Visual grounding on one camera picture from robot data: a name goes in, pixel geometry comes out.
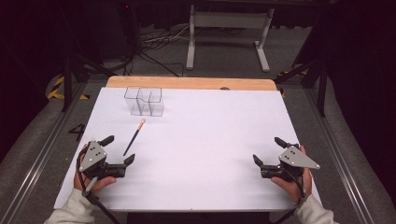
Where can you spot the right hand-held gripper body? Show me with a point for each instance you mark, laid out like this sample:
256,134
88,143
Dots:
295,158

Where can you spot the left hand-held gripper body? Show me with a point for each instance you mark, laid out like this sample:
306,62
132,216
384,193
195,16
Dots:
93,155

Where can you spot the black pencil with orange end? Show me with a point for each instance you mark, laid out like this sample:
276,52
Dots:
134,137

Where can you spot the clear acrylic organizer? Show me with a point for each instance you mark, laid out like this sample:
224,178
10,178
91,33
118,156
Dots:
146,102

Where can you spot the person's left hand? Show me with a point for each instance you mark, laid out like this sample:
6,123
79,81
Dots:
102,184

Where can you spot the person's right hand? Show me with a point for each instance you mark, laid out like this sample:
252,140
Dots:
292,190

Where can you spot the black floor tape mark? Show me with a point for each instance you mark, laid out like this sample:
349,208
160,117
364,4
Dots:
78,130

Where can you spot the white table sheet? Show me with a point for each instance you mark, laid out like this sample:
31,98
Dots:
199,149

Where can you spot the black tripod stand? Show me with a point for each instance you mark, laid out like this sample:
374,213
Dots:
322,90
67,81

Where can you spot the yellow black floor tape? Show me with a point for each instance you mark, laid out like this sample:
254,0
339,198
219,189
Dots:
57,83

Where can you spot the aluminium floor rail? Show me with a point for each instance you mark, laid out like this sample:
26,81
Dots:
339,161
40,158

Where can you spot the white metal stand frame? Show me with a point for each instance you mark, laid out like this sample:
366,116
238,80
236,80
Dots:
229,20

